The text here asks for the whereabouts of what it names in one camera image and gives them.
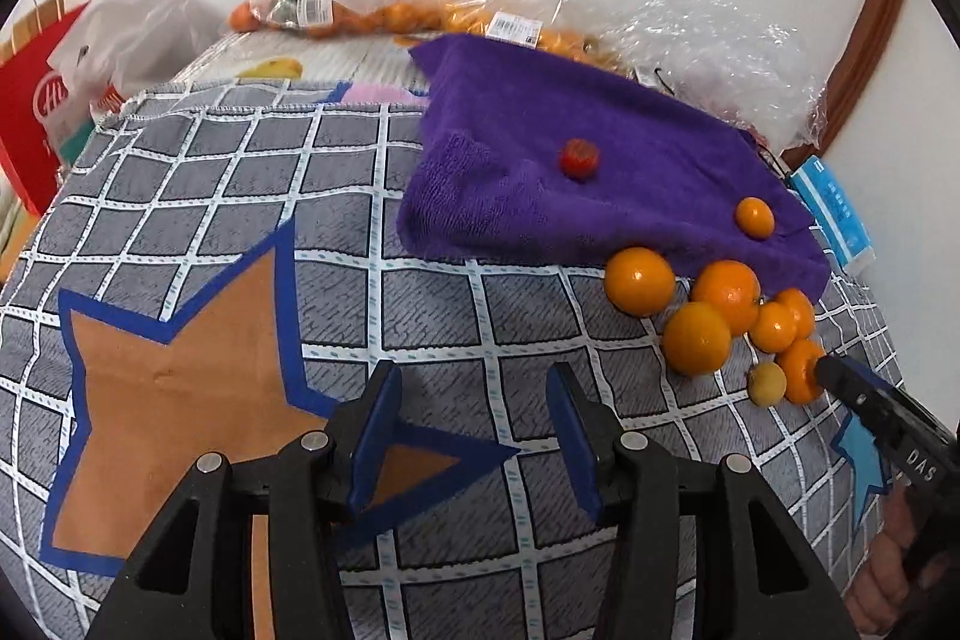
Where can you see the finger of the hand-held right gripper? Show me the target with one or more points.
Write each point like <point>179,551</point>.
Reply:
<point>862,400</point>
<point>874,377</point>

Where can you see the large orange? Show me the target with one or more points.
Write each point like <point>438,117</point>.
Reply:
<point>697,340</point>
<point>640,280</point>
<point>726,290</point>

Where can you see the small yellow fruit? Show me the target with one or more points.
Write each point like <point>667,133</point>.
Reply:
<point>766,385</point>

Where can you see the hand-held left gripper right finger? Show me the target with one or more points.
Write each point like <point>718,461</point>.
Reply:
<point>571,437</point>

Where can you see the blue tissue pack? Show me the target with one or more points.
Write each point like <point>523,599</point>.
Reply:
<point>832,212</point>

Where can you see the red cherry tomato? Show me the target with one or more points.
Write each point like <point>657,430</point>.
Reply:
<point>580,160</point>

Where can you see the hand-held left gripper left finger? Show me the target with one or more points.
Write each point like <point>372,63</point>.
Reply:
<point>379,430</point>

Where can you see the red paper bag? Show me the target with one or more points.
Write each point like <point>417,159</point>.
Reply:
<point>30,123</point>

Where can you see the brown wooden door frame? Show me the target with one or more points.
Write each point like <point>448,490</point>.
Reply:
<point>874,25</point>

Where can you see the medium orange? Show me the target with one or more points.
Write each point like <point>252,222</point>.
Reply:
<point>799,308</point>
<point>772,329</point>
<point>799,374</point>

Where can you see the person's right hand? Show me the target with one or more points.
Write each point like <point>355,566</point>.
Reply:
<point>885,580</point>

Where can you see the small orange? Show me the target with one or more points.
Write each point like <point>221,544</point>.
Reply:
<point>754,218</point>

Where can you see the grey checked star blanket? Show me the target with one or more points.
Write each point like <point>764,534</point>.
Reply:
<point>225,175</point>

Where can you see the white patterned sheet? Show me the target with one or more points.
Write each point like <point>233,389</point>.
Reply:
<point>337,59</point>

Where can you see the crinkled clear plastic bag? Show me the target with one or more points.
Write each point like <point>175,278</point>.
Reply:
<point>735,70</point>

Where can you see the white plastic bag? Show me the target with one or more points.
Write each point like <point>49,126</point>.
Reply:
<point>150,10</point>

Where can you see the purple towel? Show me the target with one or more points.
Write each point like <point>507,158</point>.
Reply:
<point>652,160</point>

